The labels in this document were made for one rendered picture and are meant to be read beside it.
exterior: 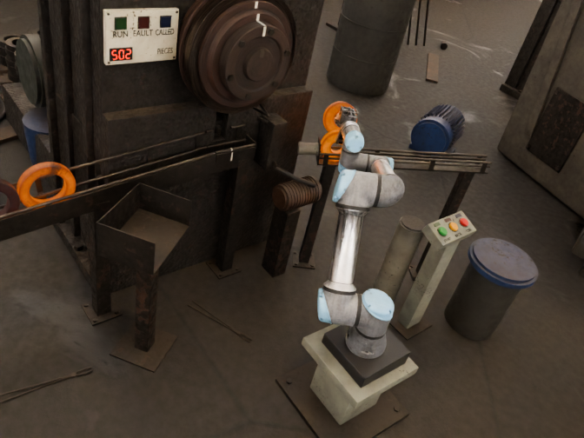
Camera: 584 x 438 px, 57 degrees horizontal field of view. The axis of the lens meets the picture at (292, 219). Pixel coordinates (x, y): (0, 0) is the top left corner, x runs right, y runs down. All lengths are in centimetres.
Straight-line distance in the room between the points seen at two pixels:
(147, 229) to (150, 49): 63
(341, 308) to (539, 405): 120
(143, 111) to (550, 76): 304
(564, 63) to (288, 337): 281
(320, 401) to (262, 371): 27
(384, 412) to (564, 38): 291
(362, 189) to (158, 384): 110
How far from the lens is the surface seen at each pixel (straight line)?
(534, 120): 440
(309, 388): 230
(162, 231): 195
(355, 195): 181
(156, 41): 202
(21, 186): 196
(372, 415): 231
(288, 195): 239
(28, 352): 239
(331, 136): 241
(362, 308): 188
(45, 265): 272
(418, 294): 255
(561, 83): 430
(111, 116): 206
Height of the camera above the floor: 185
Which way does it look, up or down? 36 degrees down
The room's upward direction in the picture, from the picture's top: 14 degrees clockwise
